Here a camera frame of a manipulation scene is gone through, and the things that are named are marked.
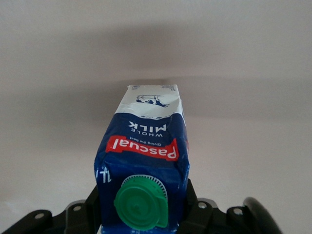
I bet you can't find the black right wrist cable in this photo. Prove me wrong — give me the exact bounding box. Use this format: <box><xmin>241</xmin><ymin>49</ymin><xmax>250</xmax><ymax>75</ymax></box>
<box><xmin>241</xmin><ymin>196</ymin><xmax>284</xmax><ymax>234</ymax></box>

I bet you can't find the blue white milk carton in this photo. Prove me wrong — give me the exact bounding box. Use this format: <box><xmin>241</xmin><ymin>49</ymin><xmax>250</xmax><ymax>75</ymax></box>
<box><xmin>94</xmin><ymin>84</ymin><xmax>190</xmax><ymax>234</ymax></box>

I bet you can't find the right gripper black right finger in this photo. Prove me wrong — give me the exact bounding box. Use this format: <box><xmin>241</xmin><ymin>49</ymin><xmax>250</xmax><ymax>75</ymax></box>
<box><xmin>178</xmin><ymin>180</ymin><xmax>221</xmax><ymax>234</ymax></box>

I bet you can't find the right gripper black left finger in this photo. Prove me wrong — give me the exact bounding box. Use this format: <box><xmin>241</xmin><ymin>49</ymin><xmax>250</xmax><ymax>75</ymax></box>
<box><xmin>51</xmin><ymin>186</ymin><xmax>102</xmax><ymax>234</ymax></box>

